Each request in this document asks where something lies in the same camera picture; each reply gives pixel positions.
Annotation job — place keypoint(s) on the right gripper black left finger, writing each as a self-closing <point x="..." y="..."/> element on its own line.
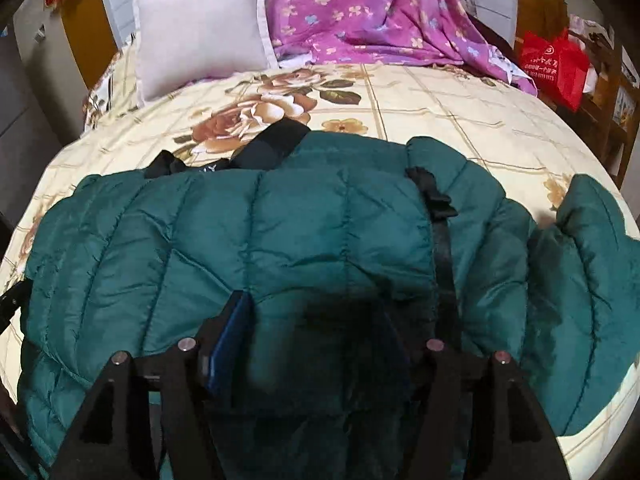
<point x="143" y="412"/>

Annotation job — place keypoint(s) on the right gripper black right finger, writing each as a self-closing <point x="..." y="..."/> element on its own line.
<point x="447" y="391"/>

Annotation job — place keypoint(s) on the dark green puffer jacket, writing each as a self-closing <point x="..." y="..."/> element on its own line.
<point x="320" y="306"/>

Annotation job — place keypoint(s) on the grey wardrobe cabinet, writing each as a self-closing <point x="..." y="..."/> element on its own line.
<point x="41" y="95"/>

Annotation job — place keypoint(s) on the cream floral bed sheet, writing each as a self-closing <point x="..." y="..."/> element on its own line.
<point x="450" y="120"/>

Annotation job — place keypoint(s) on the brown wooden door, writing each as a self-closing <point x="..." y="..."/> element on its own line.
<point x="89" y="35"/>

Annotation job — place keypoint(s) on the wooden shelf rack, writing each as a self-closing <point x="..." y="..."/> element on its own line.
<point x="608" y="116"/>

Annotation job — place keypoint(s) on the white square pillow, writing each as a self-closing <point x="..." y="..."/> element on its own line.
<point x="182" y="41"/>

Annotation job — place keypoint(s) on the red plastic bag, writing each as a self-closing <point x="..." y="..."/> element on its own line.
<point x="559" y="67"/>

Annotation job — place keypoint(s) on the purple floral blanket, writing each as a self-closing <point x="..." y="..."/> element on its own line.
<point x="395" y="32"/>

